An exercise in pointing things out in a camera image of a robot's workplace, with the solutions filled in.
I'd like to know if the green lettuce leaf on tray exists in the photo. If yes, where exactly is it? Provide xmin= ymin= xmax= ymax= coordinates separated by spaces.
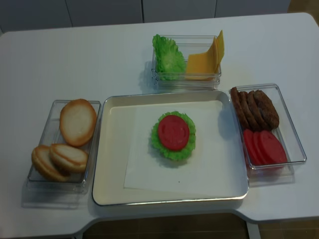
xmin=151 ymin=111 xmax=196 ymax=162

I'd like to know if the green lettuce leaf in container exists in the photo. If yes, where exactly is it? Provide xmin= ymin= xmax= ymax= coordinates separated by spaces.
xmin=152 ymin=34 xmax=186 ymax=81

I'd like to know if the clear lettuce and cheese container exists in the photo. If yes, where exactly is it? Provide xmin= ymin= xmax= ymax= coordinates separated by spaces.
xmin=151 ymin=35 xmax=221 ymax=90

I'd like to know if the flat orange cheese slice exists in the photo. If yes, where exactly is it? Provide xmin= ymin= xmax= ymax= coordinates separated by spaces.
xmin=186 ymin=50 xmax=219 ymax=81

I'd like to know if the upright yellow cheese slice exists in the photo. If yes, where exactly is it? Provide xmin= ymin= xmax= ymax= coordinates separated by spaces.
xmin=212 ymin=30 xmax=224 ymax=73

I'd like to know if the red tomato slice on tray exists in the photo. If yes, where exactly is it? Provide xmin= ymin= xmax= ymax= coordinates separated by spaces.
xmin=158 ymin=115 xmax=190 ymax=151

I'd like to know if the white paper sheet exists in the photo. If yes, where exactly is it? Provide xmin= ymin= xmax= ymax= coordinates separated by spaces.
xmin=125 ymin=100 xmax=248 ymax=197

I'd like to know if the white rectangular serving tray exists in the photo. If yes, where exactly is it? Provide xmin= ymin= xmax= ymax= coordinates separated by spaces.
xmin=92 ymin=90 xmax=249 ymax=206

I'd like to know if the leftmost brown meat patty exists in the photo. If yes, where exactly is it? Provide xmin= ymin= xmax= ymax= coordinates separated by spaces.
xmin=230 ymin=87 xmax=250 ymax=129

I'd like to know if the brown meat patty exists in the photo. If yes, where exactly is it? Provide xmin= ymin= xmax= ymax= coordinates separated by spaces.
xmin=247 ymin=91 xmax=271 ymax=131
xmin=254 ymin=90 xmax=280 ymax=129
xmin=230 ymin=87 xmax=250 ymax=129
xmin=239 ymin=92 xmax=261 ymax=131

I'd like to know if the large upright bun half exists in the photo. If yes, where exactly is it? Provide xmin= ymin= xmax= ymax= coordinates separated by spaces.
xmin=59 ymin=99 xmax=97 ymax=147

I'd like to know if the clear plastic bun container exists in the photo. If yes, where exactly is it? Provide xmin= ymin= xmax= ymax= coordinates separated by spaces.
xmin=26 ymin=100 xmax=102 ymax=194

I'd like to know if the front right bun half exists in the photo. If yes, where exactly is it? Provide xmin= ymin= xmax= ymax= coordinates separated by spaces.
xmin=49 ymin=143 xmax=88 ymax=173

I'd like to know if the leftmost red tomato slice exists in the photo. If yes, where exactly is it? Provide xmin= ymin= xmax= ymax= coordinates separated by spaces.
xmin=243 ymin=129 xmax=262 ymax=166

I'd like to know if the rightmost brown meat patty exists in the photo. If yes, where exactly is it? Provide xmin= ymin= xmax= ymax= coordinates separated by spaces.
xmin=254 ymin=90 xmax=280 ymax=129

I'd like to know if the middle red tomato slice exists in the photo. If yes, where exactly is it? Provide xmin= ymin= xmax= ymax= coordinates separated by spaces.
xmin=253 ymin=132 xmax=270 ymax=165

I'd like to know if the clear patty and tomato container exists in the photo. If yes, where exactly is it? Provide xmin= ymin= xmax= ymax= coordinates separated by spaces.
xmin=235 ymin=84 xmax=307 ymax=185

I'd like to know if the front red tomato slice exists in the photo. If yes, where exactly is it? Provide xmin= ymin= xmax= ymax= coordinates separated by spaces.
xmin=258 ymin=131 xmax=288 ymax=164

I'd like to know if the front left bun half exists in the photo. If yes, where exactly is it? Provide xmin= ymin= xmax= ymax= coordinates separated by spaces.
xmin=31 ymin=145 xmax=70 ymax=182

